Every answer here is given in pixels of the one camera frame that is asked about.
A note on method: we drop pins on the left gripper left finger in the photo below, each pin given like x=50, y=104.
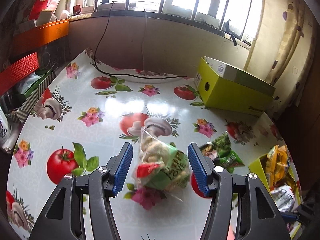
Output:
x=62, y=215

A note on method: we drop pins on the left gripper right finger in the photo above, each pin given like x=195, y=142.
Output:
x=258, y=216

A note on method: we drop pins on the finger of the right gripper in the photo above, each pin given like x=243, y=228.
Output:
x=302, y=214

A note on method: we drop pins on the yellow chip bag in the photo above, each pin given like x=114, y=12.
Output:
x=277, y=165

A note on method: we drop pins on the clear green nut packet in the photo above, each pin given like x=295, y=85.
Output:
x=161, y=167

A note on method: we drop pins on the orange white snack bag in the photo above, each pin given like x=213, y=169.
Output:
x=284, y=198

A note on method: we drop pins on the yellow-green shoebox lid tray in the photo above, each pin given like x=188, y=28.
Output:
x=258, y=166

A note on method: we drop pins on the green crumpled snack packet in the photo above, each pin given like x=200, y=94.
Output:
x=220, y=152

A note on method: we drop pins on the white printed bottle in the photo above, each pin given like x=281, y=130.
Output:
x=5, y=127

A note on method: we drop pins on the floral vinyl tablecloth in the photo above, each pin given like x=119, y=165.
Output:
x=88, y=112

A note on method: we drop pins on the striped gift box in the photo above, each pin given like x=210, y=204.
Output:
x=27, y=101

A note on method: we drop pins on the yellow-green shoebox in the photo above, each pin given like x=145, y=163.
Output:
x=224, y=86

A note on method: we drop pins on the red woven basket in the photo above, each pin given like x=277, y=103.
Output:
x=18, y=71

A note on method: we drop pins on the heart pattern curtain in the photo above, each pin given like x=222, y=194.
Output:
x=282, y=52

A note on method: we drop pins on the orange box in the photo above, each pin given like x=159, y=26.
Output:
x=39, y=36

